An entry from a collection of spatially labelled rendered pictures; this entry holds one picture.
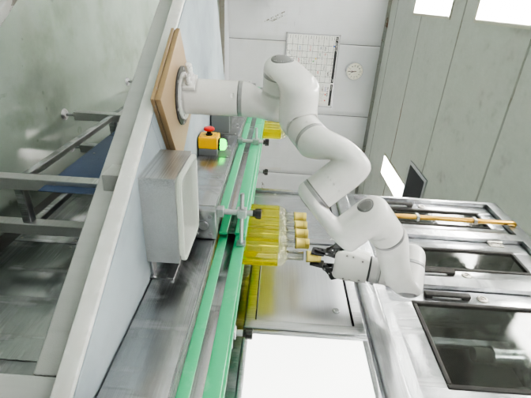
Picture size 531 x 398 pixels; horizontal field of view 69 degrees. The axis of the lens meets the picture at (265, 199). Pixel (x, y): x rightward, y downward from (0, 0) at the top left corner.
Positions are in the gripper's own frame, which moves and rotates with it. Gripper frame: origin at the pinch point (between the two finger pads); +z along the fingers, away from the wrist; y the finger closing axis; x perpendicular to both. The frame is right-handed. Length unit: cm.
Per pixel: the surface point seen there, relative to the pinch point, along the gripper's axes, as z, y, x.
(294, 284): 6.1, -12.5, -0.1
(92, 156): 88, 13, -12
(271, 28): 183, 22, -567
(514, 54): -97, 41, -240
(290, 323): 3.2, -11.8, 17.2
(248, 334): 11.0, -4.6, 31.2
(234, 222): 27.0, 6.1, -0.1
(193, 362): 16, 4, 49
